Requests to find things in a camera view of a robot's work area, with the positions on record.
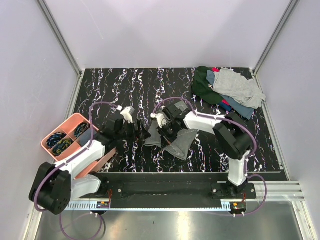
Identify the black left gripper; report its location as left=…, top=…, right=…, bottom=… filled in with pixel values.
left=115, top=119, right=151, bottom=143

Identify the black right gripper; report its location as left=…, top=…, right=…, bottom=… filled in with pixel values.
left=156, top=122, right=181, bottom=149

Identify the grey cloth napkin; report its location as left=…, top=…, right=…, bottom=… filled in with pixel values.
left=144, top=101, right=200, bottom=161

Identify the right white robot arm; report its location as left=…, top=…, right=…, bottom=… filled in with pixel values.
left=150, top=102, right=257, bottom=199

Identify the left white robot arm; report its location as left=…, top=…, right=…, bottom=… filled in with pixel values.
left=29, top=106, right=151, bottom=215

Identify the dark green garment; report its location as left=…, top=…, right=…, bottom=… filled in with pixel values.
left=191, top=66, right=224, bottom=105

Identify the grey blue folded cloth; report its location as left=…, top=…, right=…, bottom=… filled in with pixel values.
left=78, top=129, right=91, bottom=147

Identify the light grey shirt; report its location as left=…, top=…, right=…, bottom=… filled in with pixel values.
left=213, top=68, right=266, bottom=109

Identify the blue garment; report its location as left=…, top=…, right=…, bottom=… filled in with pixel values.
left=206, top=70, right=255, bottom=120

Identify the pink compartment tray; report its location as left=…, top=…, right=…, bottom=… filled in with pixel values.
left=40, top=112, right=117, bottom=180

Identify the blue patterned rolled sock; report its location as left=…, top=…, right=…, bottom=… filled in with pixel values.
left=46, top=132, right=67, bottom=149

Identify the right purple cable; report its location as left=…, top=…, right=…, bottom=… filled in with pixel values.
left=152, top=96, right=269, bottom=216

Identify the purple cable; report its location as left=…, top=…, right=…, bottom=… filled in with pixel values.
left=34, top=101, right=121, bottom=240
left=152, top=96, right=269, bottom=216

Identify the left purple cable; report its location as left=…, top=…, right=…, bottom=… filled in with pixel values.
left=34, top=101, right=121, bottom=240

